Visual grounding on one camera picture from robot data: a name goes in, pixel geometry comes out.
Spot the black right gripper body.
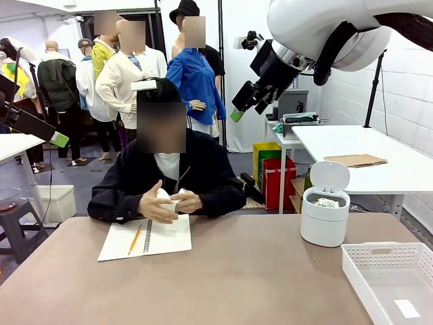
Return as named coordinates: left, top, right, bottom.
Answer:
left=258, top=47, right=307, bottom=92

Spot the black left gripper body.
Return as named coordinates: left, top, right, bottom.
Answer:
left=0, top=97, right=22, bottom=129

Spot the white spiral notebook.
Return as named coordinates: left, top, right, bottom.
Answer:
left=97, top=213, right=193, bottom=263

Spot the orange pencil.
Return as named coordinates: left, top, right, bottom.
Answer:
left=127, top=223, right=143, bottom=257

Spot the person's right forearm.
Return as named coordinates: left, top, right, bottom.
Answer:
left=87, top=188, right=147, bottom=225

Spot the person's left forearm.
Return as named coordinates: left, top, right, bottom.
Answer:
left=195, top=188, right=248, bottom=218

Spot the person's left hand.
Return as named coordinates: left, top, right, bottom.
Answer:
left=172, top=190, right=204, bottom=215

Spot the person's right hand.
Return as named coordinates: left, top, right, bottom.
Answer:
left=138, top=179, right=179, bottom=225

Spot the white desk with leg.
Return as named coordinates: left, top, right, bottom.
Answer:
left=0, top=132, right=58, bottom=228

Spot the grey tray with green items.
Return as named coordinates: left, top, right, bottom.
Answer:
left=281, top=112, right=321, bottom=138

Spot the black microphone stand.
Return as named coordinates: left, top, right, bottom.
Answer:
left=27, top=62, right=50, bottom=123

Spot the small white side table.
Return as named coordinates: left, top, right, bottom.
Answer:
left=265, top=113, right=306, bottom=215

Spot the mannequin in green puffer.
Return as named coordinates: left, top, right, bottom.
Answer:
left=36, top=40, right=83, bottom=171

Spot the mannequin in black t-shirt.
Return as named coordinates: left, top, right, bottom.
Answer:
left=202, top=44, right=227, bottom=91

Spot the black backdrop pole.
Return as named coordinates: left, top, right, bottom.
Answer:
left=217, top=0, right=227, bottom=146

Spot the yellow green bag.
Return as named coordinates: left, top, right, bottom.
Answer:
left=252, top=142, right=283, bottom=191

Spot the mannequin in blue shirt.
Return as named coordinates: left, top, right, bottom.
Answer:
left=162, top=15, right=227, bottom=139

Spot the mannequin in white yellow clothes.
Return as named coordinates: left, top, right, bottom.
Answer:
left=0, top=35, right=40, bottom=103

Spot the mannequin in white shirt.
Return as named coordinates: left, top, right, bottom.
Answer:
left=75, top=38, right=113, bottom=162

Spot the glass bowl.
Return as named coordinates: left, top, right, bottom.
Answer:
left=0, top=188, right=22, bottom=213

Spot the white storage bin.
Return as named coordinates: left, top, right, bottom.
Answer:
left=26, top=184, right=77, bottom=224

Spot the black cap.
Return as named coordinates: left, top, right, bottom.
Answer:
left=136, top=77, right=183, bottom=104

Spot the person in black jacket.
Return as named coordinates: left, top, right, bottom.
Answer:
left=87, top=77, right=248, bottom=225

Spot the red bag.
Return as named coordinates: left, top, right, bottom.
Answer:
left=262, top=156, right=298, bottom=211

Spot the black object on floor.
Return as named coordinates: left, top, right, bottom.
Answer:
left=239, top=172, right=267, bottom=204

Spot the grey plastic stool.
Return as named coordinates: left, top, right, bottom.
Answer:
left=0, top=198, right=49, bottom=265

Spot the mannequin in cream cardigan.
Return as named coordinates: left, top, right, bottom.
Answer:
left=95, top=20, right=169, bottom=157

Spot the mannequin in yellow jacket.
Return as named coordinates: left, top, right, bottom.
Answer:
left=91, top=9, right=120, bottom=81

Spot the black tripod stand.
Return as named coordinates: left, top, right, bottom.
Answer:
left=363, top=49, right=388, bottom=129

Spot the large white table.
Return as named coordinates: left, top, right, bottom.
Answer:
left=291, top=125, right=433, bottom=221

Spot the brown cardboard sheet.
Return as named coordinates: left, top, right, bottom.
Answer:
left=323, top=154, right=389, bottom=169

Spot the black bucket hat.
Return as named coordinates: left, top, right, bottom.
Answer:
left=168, top=0, right=201, bottom=25

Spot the white lidded trash can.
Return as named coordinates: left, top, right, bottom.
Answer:
left=300, top=160, right=351, bottom=248

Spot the white perforated plastic basket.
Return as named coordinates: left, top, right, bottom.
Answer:
left=340, top=241, right=433, bottom=325

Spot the white label sticker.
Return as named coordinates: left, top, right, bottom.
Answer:
left=394, top=299, right=421, bottom=319

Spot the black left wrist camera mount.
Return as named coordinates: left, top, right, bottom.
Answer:
left=0, top=72, right=21, bottom=102

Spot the black hanging cable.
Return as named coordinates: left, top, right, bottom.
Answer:
left=33, top=144, right=56, bottom=238

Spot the white head-mounted camera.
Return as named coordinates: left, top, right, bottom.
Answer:
left=130, top=78, right=158, bottom=92

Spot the black arm cable sleeve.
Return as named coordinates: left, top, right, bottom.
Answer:
left=312, top=12, right=433, bottom=86

